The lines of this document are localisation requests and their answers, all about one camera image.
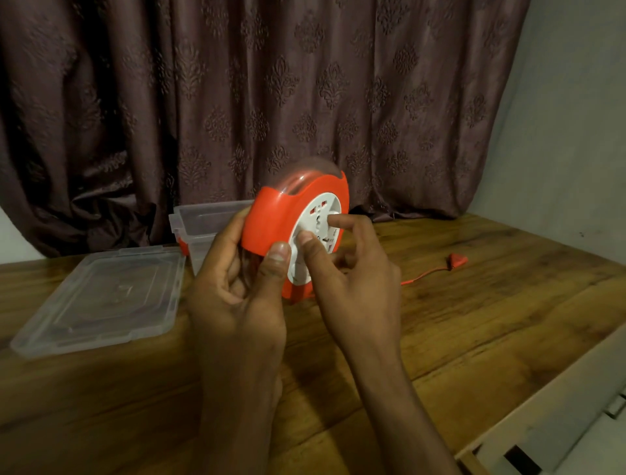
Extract person's right forearm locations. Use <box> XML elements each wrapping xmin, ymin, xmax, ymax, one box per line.
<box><xmin>342</xmin><ymin>350</ymin><xmax>463</xmax><ymax>475</ymax></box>

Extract clear plastic container lid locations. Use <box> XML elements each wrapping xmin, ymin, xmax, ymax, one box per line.
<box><xmin>10</xmin><ymin>246</ymin><xmax>187</xmax><ymax>360</ymax></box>

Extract person's left forearm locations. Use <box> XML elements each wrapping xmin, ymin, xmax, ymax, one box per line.
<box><xmin>195</xmin><ymin>343</ymin><xmax>290</xmax><ymax>475</ymax></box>

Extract white wooden furniture frame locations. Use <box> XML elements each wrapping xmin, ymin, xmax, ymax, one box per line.
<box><xmin>455</xmin><ymin>322</ymin><xmax>626</xmax><ymax>475</ymax></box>

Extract orange white extension cord reel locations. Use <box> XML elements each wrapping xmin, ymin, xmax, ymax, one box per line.
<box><xmin>241</xmin><ymin>159</ymin><xmax>351</xmax><ymax>303</ymax></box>

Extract person's left hand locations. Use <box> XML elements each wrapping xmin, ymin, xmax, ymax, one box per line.
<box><xmin>188</xmin><ymin>207</ymin><xmax>293</xmax><ymax>355</ymax></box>

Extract person's right hand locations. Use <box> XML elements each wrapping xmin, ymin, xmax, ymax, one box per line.
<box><xmin>297</xmin><ymin>213</ymin><xmax>405</xmax><ymax>365</ymax></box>

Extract brown patterned curtain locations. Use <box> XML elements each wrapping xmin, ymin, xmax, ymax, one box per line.
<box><xmin>0</xmin><ymin>0</ymin><xmax>532</xmax><ymax>258</ymax></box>

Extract orange power cord with plug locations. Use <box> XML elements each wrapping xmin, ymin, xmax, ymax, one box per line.
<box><xmin>400</xmin><ymin>253</ymin><xmax>469</xmax><ymax>286</ymax></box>

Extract clear plastic storage container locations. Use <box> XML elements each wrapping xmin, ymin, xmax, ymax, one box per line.
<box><xmin>169</xmin><ymin>200</ymin><xmax>255</xmax><ymax>277</ymax></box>

